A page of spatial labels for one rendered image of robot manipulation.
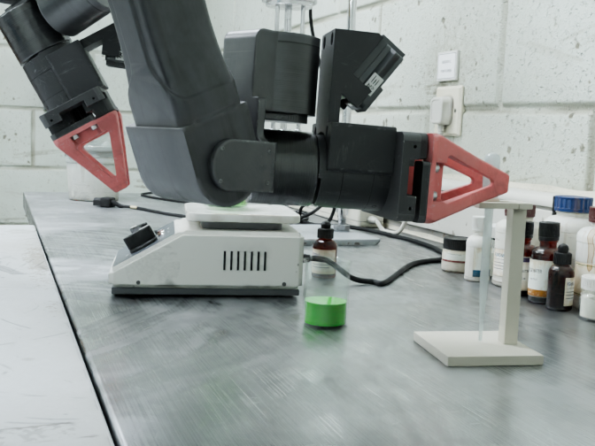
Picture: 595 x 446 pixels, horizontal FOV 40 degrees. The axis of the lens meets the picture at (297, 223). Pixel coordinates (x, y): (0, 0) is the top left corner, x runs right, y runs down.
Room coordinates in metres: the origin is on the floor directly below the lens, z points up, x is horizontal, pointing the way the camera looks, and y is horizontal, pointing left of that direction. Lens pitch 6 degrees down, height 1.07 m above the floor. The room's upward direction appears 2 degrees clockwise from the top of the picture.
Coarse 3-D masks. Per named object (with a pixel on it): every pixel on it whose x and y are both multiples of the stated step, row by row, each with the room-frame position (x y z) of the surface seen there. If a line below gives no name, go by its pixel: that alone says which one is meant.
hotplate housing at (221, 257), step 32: (192, 224) 0.89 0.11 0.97; (224, 224) 0.86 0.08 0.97; (256, 224) 0.87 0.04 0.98; (288, 224) 0.93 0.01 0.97; (160, 256) 0.83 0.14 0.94; (192, 256) 0.83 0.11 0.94; (224, 256) 0.84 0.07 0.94; (256, 256) 0.84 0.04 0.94; (288, 256) 0.85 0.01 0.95; (128, 288) 0.83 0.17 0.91; (160, 288) 0.83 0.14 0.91; (192, 288) 0.84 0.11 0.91; (224, 288) 0.84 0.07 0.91; (256, 288) 0.85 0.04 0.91; (288, 288) 0.85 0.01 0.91
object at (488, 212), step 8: (488, 216) 0.66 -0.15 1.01; (488, 224) 0.66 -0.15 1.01; (488, 232) 0.66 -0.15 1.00; (488, 240) 0.66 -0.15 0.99; (488, 248) 0.66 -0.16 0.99; (488, 256) 0.66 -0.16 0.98; (488, 264) 0.66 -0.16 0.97; (488, 272) 0.66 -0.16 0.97; (480, 280) 0.66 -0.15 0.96; (488, 280) 0.66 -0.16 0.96; (480, 288) 0.66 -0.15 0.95; (480, 296) 0.66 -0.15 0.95; (480, 304) 0.66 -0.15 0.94; (480, 312) 0.66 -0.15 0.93; (480, 320) 0.66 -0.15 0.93; (480, 328) 0.66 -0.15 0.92; (480, 336) 0.66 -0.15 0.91
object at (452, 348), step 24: (504, 264) 0.67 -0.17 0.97; (504, 288) 0.67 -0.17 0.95; (504, 312) 0.67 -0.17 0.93; (432, 336) 0.68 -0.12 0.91; (456, 336) 0.68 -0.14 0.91; (504, 336) 0.66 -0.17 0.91; (456, 360) 0.62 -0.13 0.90; (480, 360) 0.62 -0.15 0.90; (504, 360) 0.63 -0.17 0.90; (528, 360) 0.63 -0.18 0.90
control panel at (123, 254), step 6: (162, 228) 0.93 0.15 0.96; (168, 228) 0.90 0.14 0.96; (156, 234) 0.91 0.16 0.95; (162, 234) 0.88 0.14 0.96; (168, 234) 0.86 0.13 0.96; (162, 240) 0.83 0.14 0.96; (126, 246) 0.94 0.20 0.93; (150, 246) 0.84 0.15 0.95; (120, 252) 0.91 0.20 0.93; (126, 252) 0.88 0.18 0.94; (138, 252) 0.83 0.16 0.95; (120, 258) 0.86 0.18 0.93; (126, 258) 0.83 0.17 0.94; (114, 264) 0.84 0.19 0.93
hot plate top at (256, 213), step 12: (192, 204) 0.93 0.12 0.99; (252, 204) 0.96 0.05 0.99; (264, 204) 0.97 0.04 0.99; (192, 216) 0.84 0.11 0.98; (204, 216) 0.84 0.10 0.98; (216, 216) 0.84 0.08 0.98; (228, 216) 0.84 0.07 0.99; (240, 216) 0.85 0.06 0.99; (252, 216) 0.85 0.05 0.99; (264, 216) 0.85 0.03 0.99; (276, 216) 0.85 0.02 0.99; (288, 216) 0.85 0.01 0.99
